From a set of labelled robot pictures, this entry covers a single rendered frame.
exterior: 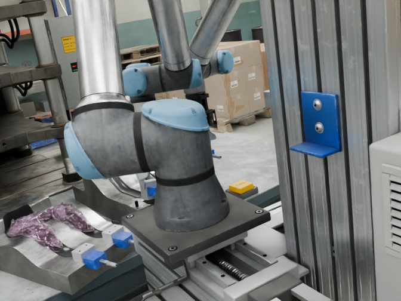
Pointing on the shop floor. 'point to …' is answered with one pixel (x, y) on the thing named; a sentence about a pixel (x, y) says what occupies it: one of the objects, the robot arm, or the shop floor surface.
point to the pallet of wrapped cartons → (236, 88)
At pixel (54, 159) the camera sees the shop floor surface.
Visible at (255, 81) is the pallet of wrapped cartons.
